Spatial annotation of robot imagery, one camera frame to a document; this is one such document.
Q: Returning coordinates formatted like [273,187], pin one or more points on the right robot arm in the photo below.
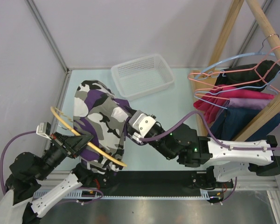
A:
[222,160]

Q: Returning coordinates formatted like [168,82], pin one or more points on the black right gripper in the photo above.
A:
[130,128]

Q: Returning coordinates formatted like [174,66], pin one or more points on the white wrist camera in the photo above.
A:
[141,124]
[43,130]

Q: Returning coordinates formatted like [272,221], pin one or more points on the aluminium corner post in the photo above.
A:
[46,33]

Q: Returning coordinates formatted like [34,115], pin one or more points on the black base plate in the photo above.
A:
[159,183]

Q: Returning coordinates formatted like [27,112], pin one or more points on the pink garment on hanger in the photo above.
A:
[233,101]

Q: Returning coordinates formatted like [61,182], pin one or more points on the white plastic basket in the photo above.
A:
[142,76]

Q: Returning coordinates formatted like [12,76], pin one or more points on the lilac garment on hanger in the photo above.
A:
[248,103]

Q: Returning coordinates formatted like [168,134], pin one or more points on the pink wire hanger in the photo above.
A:
[272,88]
[209,93]

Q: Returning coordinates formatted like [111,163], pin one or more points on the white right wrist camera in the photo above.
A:
[141,124]

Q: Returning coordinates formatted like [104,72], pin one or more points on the purple camouflage trousers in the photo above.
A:
[98,112]

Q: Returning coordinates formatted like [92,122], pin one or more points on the black garment on hanger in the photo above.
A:
[249,75]

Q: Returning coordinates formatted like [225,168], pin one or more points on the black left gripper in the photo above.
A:
[74,143]

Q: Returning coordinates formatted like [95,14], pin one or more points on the white cable duct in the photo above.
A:
[86,194]

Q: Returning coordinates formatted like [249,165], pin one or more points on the wooden clothes rack frame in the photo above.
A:
[273,107]

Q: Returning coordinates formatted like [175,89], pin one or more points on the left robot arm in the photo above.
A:
[17,205]

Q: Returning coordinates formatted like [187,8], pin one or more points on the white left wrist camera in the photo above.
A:
[43,130]

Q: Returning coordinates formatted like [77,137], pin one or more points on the yellow clothes hanger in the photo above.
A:
[56,112]

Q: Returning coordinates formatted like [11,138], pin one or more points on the dark blue denim garment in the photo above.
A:
[231,121]

